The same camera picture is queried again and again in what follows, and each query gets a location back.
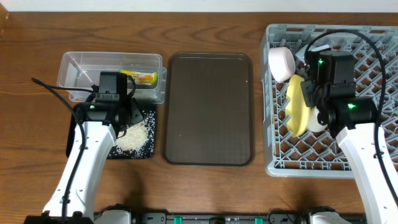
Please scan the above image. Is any green snack wrapper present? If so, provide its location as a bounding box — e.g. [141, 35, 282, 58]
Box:
[119, 70, 159, 85]

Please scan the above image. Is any dark brown serving tray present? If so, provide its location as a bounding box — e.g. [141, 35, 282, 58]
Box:
[162, 52, 255, 167]

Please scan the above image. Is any clear plastic bin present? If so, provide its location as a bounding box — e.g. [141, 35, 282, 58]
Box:
[57, 52, 167, 104]

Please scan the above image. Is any grey dishwasher rack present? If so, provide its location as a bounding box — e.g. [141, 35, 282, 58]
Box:
[259, 24, 397, 179]

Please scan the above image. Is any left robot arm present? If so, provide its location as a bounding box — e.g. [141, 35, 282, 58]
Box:
[24, 72, 144, 223]

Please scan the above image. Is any black tray bin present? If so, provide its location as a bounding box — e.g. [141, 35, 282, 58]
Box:
[65, 102, 157, 161]

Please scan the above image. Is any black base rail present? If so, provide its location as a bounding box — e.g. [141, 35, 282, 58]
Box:
[95, 203, 368, 224]

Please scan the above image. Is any light blue bowl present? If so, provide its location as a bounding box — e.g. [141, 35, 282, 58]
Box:
[295, 44, 315, 63]

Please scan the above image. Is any yellow plate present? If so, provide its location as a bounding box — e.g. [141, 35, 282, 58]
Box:
[285, 75, 311, 137]

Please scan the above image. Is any white green cup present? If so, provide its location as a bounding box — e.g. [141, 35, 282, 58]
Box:
[307, 107, 327, 133]

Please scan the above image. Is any wooden chopstick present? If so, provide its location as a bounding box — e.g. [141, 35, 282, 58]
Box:
[272, 114, 277, 156]

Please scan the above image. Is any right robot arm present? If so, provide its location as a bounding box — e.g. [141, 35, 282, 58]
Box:
[301, 49, 397, 223]

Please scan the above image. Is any white rice pile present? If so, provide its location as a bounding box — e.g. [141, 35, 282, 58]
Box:
[107, 110, 156, 159]

